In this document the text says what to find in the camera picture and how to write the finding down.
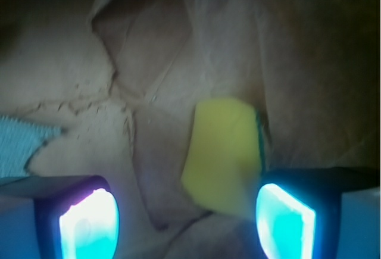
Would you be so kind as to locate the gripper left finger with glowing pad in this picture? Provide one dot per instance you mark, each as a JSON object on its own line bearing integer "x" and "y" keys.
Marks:
{"x": 58, "y": 217}

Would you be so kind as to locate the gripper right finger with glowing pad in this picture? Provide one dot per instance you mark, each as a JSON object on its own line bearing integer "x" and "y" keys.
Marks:
{"x": 319, "y": 213}

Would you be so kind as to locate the yellow sponge with green back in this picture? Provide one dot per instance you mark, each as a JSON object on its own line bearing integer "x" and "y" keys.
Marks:
{"x": 225, "y": 157}

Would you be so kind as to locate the teal microfiber cloth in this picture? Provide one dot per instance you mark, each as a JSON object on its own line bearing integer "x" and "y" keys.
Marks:
{"x": 20, "y": 141}

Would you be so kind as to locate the brown paper bag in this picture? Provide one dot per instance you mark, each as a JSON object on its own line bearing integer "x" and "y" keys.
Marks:
{"x": 121, "y": 78}

